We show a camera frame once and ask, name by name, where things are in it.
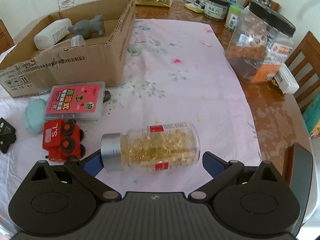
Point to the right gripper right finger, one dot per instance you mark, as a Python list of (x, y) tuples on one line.
[(248, 200)]

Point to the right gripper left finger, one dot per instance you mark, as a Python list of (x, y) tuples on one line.
[(58, 199)]

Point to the red toy truck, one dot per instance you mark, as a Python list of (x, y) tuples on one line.
[(62, 140)]

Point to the light blue case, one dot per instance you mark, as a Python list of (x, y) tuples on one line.
[(34, 116)]

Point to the capsule bottle silver lid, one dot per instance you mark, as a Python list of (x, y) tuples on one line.
[(151, 148)]

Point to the red card box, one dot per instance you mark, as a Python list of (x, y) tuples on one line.
[(79, 101)]

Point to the clear small bottle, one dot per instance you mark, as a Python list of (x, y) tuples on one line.
[(75, 41)]

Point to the white plastic bottle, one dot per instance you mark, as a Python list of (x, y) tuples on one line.
[(52, 34)]

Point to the grey toy animal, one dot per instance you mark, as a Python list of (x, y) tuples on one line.
[(86, 28)]

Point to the teal box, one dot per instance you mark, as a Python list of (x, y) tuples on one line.
[(311, 118)]

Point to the white small box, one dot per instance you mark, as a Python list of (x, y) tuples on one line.
[(285, 80)]

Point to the wooden chair right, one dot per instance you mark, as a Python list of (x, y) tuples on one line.
[(303, 63)]

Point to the wooden chair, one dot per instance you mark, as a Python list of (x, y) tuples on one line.
[(6, 40), (303, 63)]

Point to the pink floral tablecloth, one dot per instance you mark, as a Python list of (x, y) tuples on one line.
[(175, 71)]

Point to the large clear plastic jar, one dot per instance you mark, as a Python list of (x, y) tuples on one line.
[(260, 44)]

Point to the cardboard box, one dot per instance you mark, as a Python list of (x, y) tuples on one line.
[(25, 71)]

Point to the wooden chair left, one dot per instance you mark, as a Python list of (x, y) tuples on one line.
[(6, 40)]

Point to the green lid small jar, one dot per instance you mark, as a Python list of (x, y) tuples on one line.
[(233, 15)]

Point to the wooden chair corner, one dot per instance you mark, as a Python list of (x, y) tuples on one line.
[(270, 3)]

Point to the black lid glass jar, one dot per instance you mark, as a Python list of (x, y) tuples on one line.
[(216, 9)]

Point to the stack of papers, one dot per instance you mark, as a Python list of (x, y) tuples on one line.
[(196, 6)]

